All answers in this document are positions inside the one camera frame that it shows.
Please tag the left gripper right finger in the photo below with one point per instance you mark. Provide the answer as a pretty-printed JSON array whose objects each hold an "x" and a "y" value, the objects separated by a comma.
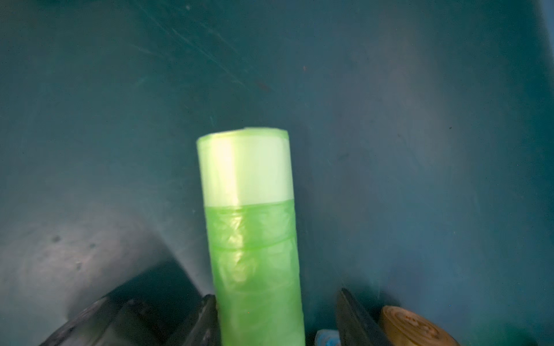
[{"x": 355, "y": 325}]

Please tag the blue trash bag roll left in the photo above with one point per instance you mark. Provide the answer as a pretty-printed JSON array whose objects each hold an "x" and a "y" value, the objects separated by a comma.
[{"x": 327, "y": 338}]

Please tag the dark teal storage box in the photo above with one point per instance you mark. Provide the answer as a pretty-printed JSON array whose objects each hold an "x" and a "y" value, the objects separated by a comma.
[{"x": 421, "y": 142}]

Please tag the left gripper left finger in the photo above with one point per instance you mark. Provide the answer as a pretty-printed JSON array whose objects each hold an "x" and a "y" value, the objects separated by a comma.
[{"x": 200, "y": 328}]

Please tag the green trash bag roll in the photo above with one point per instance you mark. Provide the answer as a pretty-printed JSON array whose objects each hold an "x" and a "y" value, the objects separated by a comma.
[{"x": 248, "y": 198}]

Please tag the orange trash bag roll left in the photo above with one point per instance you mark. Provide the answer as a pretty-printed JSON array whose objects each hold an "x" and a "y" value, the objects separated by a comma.
[{"x": 405, "y": 328}]

